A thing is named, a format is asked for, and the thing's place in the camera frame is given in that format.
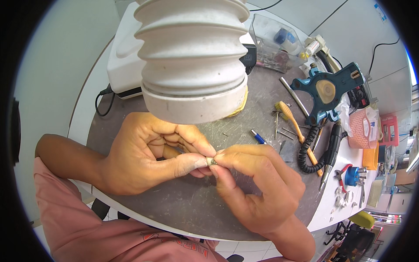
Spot person's right hand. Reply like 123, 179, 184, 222
209, 144, 306, 235

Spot person's left hand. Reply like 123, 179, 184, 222
98, 112, 217, 196

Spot grey sandpaper piece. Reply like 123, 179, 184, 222
279, 140, 295, 163

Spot blue pen tool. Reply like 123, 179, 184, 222
250, 129, 268, 145

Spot small metal burs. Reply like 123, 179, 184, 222
278, 126, 299, 141

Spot person's body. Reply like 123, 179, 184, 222
33, 157, 230, 262

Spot white plaster pieces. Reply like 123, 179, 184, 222
333, 187, 358, 211

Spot black micromotor handpiece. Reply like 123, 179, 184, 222
316, 123, 343, 198

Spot blue round bur holder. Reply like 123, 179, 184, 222
344, 166, 368, 187

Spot white dust collector machine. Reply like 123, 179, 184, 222
107, 2, 257, 100

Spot long metal rod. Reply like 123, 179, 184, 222
279, 77, 310, 118

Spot yellow chair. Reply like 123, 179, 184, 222
348, 210, 376, 230

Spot black office chair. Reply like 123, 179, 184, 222
324, 221, 378, 262

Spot clear plastic bag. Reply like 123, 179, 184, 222
335, 95, 353, 137

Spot pink plastic basket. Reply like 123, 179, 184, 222
348, 106, 380, 150

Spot orange plastic basket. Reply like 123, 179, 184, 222
362, 141, 380, 171

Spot white ribbed tray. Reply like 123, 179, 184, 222
367, 177, 385, 208

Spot black box device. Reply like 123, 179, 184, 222
239, 43, 258, 76

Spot blue dental articulator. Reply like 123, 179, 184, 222
290, 62, 366, 126

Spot black micromotor control unit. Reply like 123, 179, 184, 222
347, 83, 371, 110

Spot cluttered bench items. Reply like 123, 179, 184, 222
379, 124, 419, 197

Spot blue and white bottle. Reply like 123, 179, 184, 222
274, 28, 299, 53

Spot white handheld tool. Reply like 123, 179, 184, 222
299, 34, 343, 78

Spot clear plastic bur container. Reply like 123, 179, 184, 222
249, 14, 308, 73

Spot black coiled cable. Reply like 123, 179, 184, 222
298, 125, 348, 174

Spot orange handled brush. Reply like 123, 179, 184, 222
274, 101, 324, 177

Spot black power cable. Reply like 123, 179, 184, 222
95, 83, 116, 117

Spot red handled pliers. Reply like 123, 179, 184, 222
334, 164, 354, 194

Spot white corrugated suction hose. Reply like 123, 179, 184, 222
134, 0, 251, 125

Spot pink plastic frame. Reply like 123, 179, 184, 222
380, 115, 400, 147

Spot black wall cable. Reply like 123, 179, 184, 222
368, 38, 401, 76

